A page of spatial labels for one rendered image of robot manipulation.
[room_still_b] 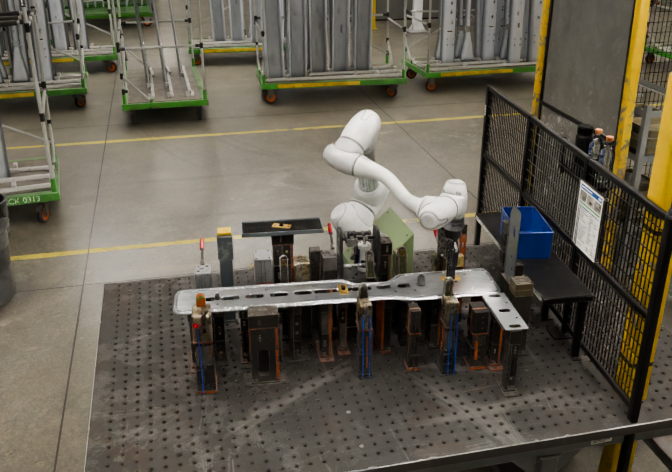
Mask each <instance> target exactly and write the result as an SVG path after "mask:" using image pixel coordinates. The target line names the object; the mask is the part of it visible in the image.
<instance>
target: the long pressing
mask: <svg viewBox="0 0 672 472"><path fill-rule="evenodd" d="M419 274H423V275H424V276H425V285H424V286H419V285H417V279H418V276H419ZM464 274H466V275H464ZM443 276H446V271H432V272H417V273H403V274H398V275H396V276H394V277H393V278H391V279H390V280H388V281H384V282H370V283H367V286H368V287H370V288H371V290H368V295H369V297H370V300H371V301H383V300H400V301H408V302H412V301H426V300H439V299H442V293H443V286H444V281H442V280H441V278H440V277H443ZM455 276H459V277H460V279H461V280H457V282H455V281H454V287H453V293H454V294H455V296H456V298H466V297H480V296H482V294H487V293H501V289H500V288H499V286H498V285H497V283H496V282H495V281H494V279H493V278H492V276H491V275H490V273H489V272H488V271H487V270H485V269H483V268H475V269H460V270H455ZM340 284H346V286H347V289H348V288H358V287H359V284H360V283H353V282H350V281H348V280H345V279H334V280H319V281H305V282H290V283H276V284H262V285H247V286H233V287H218V288H204V289H190V290H180V291H178V292H177V293H176V294H175V296H174V304H173V313H174V314H176V315H192V305H193V304H196V295H197V294H198V293H204V294H205V299H207V298H214V301H206V303H210V305H211V313H220V312H234V311H247V307H249V306H262V305H276V304H277V307H278V308H288V307H301V306H315V305H329V304H342V303H356V301H357V296H358V291H348V292H349V294H345V295H340V292H332V293H318V294H317V293H315V291H319V290H333V289H338V285H340ZM403 284H408V285H409V287H402V288H400V287H398V285H403ZM313 286H314V287H313ZM378 286H390V288H388V289H378V288H377V287H378ZM473 288H475V289H473ZM338 290H339V289H338ZM415 290H416V291H415ZM305 291H311V292H312V294H304V295H295V292H305ZM394 291H397V292H394ZM216 293H218V294H219V295H220V298H221V299H220V300H215V294H216ZM277 293H287V294H288V295H287V296H276V297H271V294H277ZM249 295H263V297H262V298H246V296H249ZM235 296H238V297H239V299H234V300H222V298H223V297H235ZM316 297H317V298H316ZM217 304H218V305H217Z"/></svg>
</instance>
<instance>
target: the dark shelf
mask: <svg viewBox="0 0 672 472"><path fill-rule="evenodd" d="M501 214H502V212H488V213H476V214H475V218H476V220H477V221H478V222H479V224H480V225H481V226H482V227H483V229H484V230H485V231H486V233H487V234H488V235H489V236H490V238H491V239H492V240H493V241H494V243H495V244H496V245H497V247H498V248H499V249H500V247H499V245H500V244H502V243H501V236H502V235H501V233H500V224H501ZM517 260H520V261H521V262H522V264H523V265H524V268H523V276H528V277H529V278H530V280H531V281H532V282H533V284H534V285H533V289H534V290H533V293H534V294H535V295H536V296H537V298H538V299H539V300H540V301H541V303H542V304H543V305H548V304H561V303H574V302H589V301H593V299H594V295H593V294H592V293H591V292H590V291H589V290H588V288H587V287H586V286H585V285H584V284H583V283H582V282H581V281H580V280H579V279H578V278H577V277H576V275H575V274H574V273H573V272H572V271H571V270H570V269H569V268H568V267H567V266H566V265H565V264H564V263H563V261H562V260H561V259H560V258H559V257H558V256H557V255H556V254H555V253H554V252H553V251H552V250H551V251H550V258H541V259H517Z"/></svg>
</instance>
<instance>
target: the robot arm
mask: <svg viewBox="0 0 672 472"><path fill-rule="evenodd" d="M380 128H381V120H380V117H379V116H378V115H377V114H376V113H375V112H373V111H371V110H362V111H360V112H359V113H357V114H356V115H355V116H354V117H353V118H352V119H351V120H350V122H349V123H348V124H347V126H346V127H345V129H344V130H343V132H342V134H341V136H340V138H339V139H338V141H337V142H336V143H335V144H333V143H332V144H330V145H328V146H327V147H326V148H325V149H324V152H323V158H324V160H325V161H326V162H327V163H328V164H329V165H330V166H331V167H332V168H334V169H336V170H337V171H339V172H342V173H344V174H347V175H351V176H355V177H357V180H356V182H355V185H354V191H353V196H352V198H351V200H350V202H349V203H342V204H340V205H338V206H337V207H335V208H334V210H333V211H332V213H331V223H332V225H333V227H334V229H335V230H336V232H337V227H341V229H342V233H343V237H344V231H353V230H354V231H356V232H357V231H361V230H363V231H368V230H371V235H370V236H373V225H372V224H373V220H374V217H375V215H376V214H377V213H378V212H379V210H380V209H381V207H382V206H383V204H384V202H385V200H386V199H387V197H388V194H389V191H390V192H391V193H392V194H393V195H394V196H395V197H396V198H397V200H398V201H399V202H400V203H401V204H403V205H404V206H405V207H407V208H408V209H410V210H412V211H413V212H415V213H416V215H417V218H418V219H419V221H420V223H421V225H422V226H423V227H424V228H426V229H428V230H436V229H439V228H442V227H444V236H445V239H446V259H447V270H446V277H449V276H450V277H452V278H453V280H455V268H456V267H457V263H458V254H459V250H460V249H459V248H457V246H458V241H457V240H458V239H459V238H461V236H462V229H463V228H464V219H465V212H466V209H467V200H468V195H467V188H466V184H465V182H463V181H461V180H459V179H451V180H448V181H446V183H445V185H444V187H443V191H442V193H441V195H440V197H435V196H425V197H423V198H418V197H415V196H413V195H411V194H410V193H409V192H408V191H407V190H406V188H405V187H404V186H403V185H402V184H401V182H400V181H399V180H398V179H397V178H396V176H395V175H394V174H393V173H391V172H390V171H389V170H387V169H385V168H384V167H382V166H380V165H378V164H377V163H376V162H375V154H374V148H375V147H376V143H377V139H378V135H379V131H380Z"/></svg>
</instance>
